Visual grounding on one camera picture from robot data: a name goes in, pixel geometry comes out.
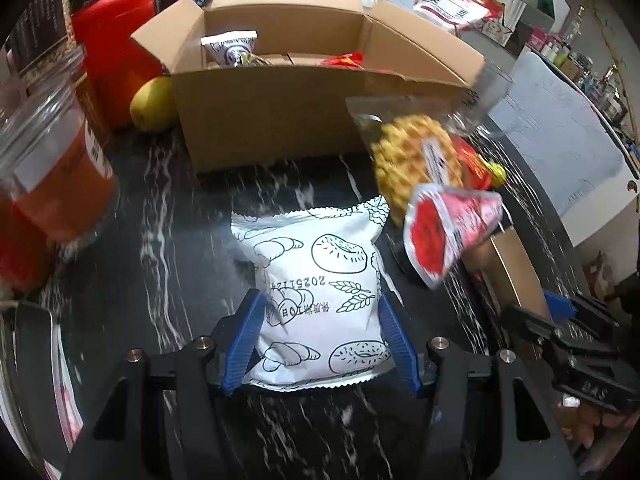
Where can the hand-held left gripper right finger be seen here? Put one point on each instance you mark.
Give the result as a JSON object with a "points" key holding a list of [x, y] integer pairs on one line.
{"points": [[400, 345]]}

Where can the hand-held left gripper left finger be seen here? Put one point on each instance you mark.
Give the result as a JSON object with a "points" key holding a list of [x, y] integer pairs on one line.
{"points": [[242, 345]]}

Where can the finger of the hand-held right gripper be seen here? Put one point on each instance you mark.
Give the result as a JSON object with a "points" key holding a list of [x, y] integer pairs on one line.
{"points": [[535, 327], [557, 305]]}

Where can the small cardboard box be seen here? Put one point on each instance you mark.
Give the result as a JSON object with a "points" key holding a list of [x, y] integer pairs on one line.
{"points": [[515, 270]]}

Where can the white bread packet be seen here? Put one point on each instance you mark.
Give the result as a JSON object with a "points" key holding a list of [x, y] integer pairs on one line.
{"points": [[310, 260]]}

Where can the pink snack packet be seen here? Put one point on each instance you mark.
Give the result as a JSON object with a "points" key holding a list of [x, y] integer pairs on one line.
{"points": [[440, 230]]}

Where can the yellow green lollipop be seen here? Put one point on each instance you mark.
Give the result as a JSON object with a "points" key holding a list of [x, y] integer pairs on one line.
{"points": [[495, 174]]}

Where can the small red candy packet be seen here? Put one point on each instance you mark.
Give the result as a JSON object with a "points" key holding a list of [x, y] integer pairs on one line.
{"points": [[470, 162]]}

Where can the clear waffle packet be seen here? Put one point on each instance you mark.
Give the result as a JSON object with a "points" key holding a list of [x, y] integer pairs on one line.
{"points": [[400, 155]]}

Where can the large cardboard box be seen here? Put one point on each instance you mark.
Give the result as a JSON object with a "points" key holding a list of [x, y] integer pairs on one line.
{"points": [[280, 115]]}

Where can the red gold snack packet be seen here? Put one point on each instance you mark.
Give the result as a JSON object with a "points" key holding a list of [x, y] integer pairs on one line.
{"points": [[345, 60]]}

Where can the person's right hand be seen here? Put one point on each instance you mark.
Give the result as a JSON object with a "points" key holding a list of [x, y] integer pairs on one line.
{"points": [[582, 420]]}

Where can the chair with light blue cover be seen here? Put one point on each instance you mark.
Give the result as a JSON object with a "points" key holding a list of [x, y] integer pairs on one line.
{"points": [[565, 150]]}

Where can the thin white sachet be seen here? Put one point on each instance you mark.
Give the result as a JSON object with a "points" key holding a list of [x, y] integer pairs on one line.
{"points": [[67, 390]]}

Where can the clear tub red contents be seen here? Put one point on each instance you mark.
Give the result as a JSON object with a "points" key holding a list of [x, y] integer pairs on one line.
{"points": [[20, 255]]}

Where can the row of shelf bottles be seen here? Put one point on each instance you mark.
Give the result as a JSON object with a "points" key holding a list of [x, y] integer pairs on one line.
{"points": [[575, 57]]}

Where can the clear tub orange contents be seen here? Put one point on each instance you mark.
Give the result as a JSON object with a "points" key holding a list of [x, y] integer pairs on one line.
{"points": [[55, 180]]}

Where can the yellow fruit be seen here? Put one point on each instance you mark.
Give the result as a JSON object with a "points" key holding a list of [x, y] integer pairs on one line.
{"points": [[150, 107]]}

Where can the red plastic container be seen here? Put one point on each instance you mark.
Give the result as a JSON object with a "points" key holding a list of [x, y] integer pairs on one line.
{"points": [[120, 50]]}

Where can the red white nut bag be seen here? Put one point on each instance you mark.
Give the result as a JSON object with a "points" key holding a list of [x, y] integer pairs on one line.
{"points": [[450, 2]]}

